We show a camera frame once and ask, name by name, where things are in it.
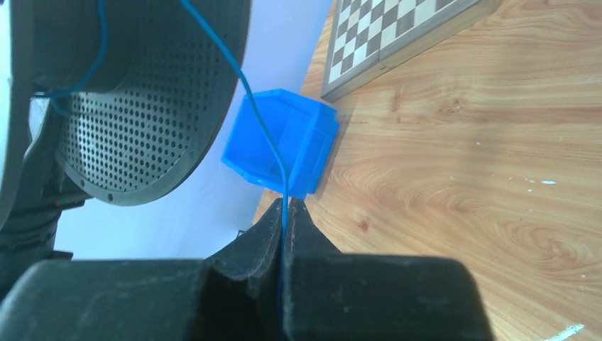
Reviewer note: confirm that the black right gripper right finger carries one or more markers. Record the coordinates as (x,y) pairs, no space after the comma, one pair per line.
(332,295)

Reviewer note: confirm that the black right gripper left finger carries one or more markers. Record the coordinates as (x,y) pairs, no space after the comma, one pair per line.
(232,295)

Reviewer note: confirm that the black perforated cable spool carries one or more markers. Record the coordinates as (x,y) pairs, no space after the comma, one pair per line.
(114,100)

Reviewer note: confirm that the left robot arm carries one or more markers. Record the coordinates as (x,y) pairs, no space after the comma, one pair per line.
(28,226)

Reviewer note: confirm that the blue plastic bin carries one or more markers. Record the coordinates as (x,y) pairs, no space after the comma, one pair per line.
(304,131)

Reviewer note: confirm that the wooden chessboard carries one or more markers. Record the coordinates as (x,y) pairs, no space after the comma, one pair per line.
(369,38)

